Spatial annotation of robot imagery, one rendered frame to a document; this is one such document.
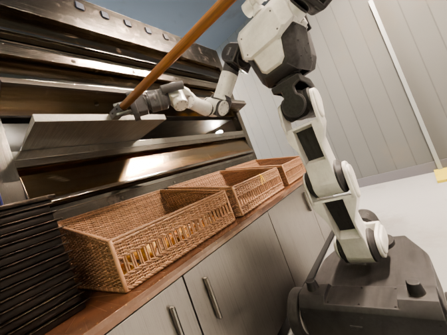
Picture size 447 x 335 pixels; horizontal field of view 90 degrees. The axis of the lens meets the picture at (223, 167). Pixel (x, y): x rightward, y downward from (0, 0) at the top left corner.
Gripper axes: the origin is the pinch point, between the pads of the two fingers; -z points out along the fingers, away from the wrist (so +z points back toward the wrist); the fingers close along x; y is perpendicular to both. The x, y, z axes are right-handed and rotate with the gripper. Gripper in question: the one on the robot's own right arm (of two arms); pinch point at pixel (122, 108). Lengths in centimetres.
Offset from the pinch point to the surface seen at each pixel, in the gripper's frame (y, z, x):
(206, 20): -44, 28, 1
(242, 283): -8, 20, 82
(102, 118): 2.3, -8.9, 0.9
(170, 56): -31.0, 19.0, 1.1
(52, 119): -7.4, -22.9, 1.1
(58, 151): 20.7, -33.0, 3.2
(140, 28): 65, 29, -84
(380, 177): 140, 272, 114
